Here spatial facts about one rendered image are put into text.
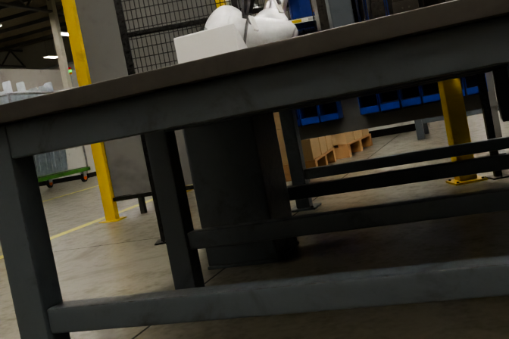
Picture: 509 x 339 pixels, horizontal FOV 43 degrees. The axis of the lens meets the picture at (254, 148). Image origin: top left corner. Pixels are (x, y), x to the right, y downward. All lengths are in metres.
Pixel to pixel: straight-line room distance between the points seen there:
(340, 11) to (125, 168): 3.30
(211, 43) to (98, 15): 2.61
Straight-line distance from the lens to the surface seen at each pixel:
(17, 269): 1.61
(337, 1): 2.08
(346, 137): 6.82
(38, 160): 12.55
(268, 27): 2.77
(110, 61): 5.12
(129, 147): 5.07
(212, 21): 2.79
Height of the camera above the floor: 0.57
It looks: 2 degrees down
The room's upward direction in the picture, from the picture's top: 11 degrees counter-clockwise
